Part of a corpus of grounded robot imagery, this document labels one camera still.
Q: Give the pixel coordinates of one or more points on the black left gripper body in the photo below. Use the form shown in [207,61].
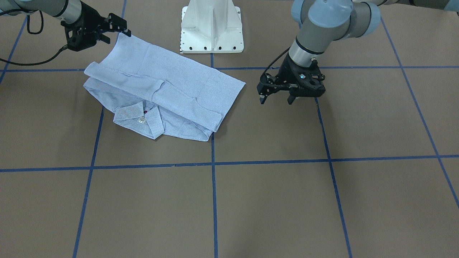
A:
[285,71]

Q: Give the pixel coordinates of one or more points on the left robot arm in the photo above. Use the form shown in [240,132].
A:
[322,22]

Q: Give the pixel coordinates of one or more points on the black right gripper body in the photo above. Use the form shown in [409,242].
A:
[87,22]

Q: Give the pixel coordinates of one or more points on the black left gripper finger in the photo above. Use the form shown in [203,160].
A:
[291,99]
[262,99]

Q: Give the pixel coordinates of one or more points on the light blue striped shirt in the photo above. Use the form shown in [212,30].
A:
[153,91]

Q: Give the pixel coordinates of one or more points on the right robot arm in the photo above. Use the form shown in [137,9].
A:
[53,8]

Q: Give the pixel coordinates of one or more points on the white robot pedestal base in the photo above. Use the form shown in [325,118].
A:
[211,26]

